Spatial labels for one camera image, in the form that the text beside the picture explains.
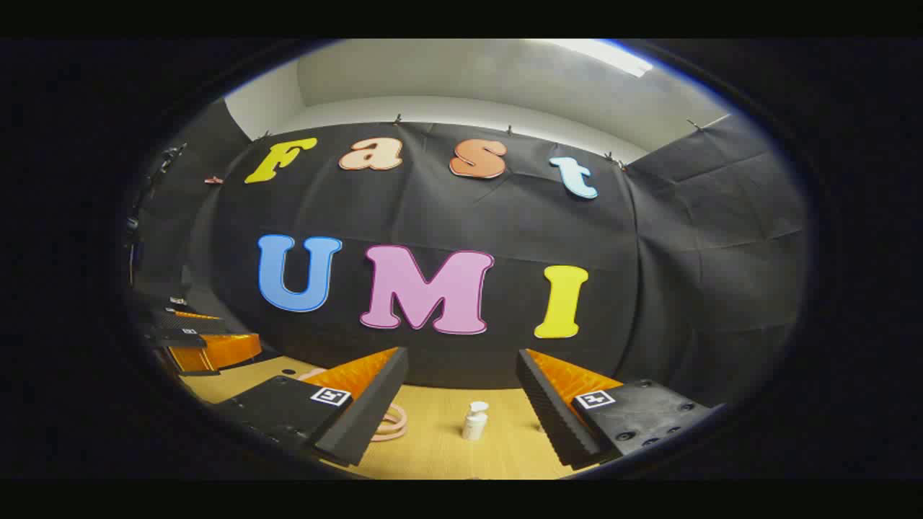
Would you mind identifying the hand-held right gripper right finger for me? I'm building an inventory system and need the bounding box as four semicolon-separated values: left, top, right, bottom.
516;348;725;471

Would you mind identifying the white pump bottle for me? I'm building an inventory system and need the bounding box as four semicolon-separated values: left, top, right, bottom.
461;401;490;441

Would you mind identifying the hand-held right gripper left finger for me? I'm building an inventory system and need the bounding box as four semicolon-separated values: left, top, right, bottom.
209;346;410;468

